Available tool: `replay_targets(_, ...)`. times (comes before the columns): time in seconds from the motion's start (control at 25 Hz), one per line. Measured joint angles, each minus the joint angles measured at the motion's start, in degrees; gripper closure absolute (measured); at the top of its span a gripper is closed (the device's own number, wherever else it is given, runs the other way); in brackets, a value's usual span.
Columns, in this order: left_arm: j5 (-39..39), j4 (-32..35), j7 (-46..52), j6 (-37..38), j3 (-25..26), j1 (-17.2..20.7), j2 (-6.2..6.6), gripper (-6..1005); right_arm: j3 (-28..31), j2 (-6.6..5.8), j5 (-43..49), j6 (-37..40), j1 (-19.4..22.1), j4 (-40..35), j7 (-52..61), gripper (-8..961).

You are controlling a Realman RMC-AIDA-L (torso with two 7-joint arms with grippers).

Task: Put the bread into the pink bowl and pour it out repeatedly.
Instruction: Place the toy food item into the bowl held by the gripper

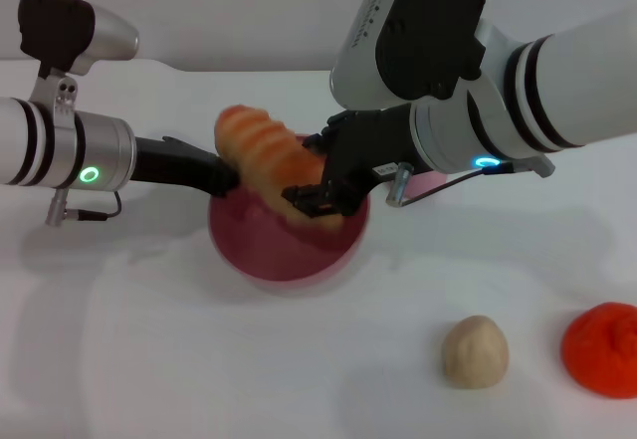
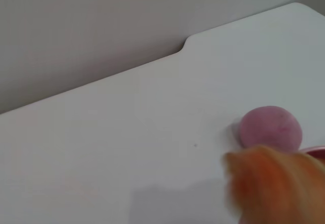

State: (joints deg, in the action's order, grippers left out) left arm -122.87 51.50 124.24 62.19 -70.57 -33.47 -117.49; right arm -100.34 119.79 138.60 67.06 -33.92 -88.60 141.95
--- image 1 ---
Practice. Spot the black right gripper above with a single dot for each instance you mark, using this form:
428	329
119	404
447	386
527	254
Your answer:
373	145

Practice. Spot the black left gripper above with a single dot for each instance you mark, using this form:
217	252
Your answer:
179	162

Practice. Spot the pink plastic bowl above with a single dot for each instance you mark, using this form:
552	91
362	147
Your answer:
298	255

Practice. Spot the ridged orange bread loaf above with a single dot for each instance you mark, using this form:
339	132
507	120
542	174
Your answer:
264	145

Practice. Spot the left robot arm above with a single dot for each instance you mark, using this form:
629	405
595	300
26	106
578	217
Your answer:
99	150

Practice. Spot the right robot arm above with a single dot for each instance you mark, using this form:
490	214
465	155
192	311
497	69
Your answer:
547	95

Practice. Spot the pink round bun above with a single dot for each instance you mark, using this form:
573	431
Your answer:
430	178

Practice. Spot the beige round bun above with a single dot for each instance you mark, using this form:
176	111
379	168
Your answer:
475	353

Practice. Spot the orange-red swirl bun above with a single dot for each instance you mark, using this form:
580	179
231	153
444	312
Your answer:
602	352

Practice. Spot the left wrist camera housing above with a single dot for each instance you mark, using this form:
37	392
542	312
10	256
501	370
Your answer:
89	31

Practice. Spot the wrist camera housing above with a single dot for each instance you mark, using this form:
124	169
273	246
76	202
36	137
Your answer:
418	26
89	31

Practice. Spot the right wrist camera housing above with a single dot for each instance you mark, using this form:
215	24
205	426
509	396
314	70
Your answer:
418	26

